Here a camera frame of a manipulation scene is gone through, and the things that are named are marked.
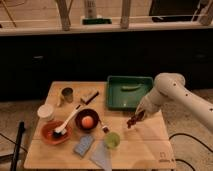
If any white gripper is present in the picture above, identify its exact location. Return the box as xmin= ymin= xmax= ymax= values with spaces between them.
xmin=135 ymin=88 xmax=167 ymax=120

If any dark purple grape bunch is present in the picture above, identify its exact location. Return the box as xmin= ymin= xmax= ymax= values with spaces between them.
xmin=127 ymin=111 xmax=144 ymax=129

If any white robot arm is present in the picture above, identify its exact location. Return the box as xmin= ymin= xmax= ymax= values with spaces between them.
xmin=135 ymin=73 xmax=213 ymax=133

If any green pea pod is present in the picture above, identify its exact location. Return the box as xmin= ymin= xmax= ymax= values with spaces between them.
xmin=121 ymin=84 xmax=141 ymax=91

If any green plastic tray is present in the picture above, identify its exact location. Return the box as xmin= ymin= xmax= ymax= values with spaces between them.
xmin=106 ymin=76 xmax=153 ymax=111

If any small brown white object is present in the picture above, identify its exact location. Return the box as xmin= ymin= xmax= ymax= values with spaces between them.
xmin=102 ymin=125 xmax=109 ymax=133

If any green plastic cup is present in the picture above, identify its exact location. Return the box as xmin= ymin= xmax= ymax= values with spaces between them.
xmin=104 ymin=132 xmax=120 ymax=149

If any orange egg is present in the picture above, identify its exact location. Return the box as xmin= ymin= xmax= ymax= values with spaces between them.
xmin=82 ymin=116 xmax=94 ymax=129

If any dark brown bowl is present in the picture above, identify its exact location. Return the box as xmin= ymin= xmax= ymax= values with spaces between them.
xmin=75 ymin=108 xmax=99 ymax=131

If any blue sponge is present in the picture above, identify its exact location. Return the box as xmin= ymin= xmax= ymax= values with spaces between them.
xmin=73 ymin=134 xmax=94 ymax=157

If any metal cup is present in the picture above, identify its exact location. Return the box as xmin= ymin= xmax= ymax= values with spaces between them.
xmin=62 ymin=87 xmax=73 ymax=103

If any green base on shelf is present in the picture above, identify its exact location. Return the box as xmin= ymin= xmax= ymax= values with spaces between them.
xmin=82 ymin=18 xmax=112 ymax=25

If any orange plastic bowl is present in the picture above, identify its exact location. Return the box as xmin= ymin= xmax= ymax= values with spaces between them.
xmin=40 ymin=120 xmax=72 ymax=145

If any black pole stand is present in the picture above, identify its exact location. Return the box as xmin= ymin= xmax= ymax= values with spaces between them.
xmin=10 ymin=122 xmax=25 ymax=171

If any black cable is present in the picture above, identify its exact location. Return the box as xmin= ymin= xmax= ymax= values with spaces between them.
xmin=168 ymin=132 xmax=213 ymax=171

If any white handled dish brush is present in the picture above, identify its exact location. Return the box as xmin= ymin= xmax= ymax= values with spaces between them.
xmin=53 ymin=105 xmax=80 ymax=137

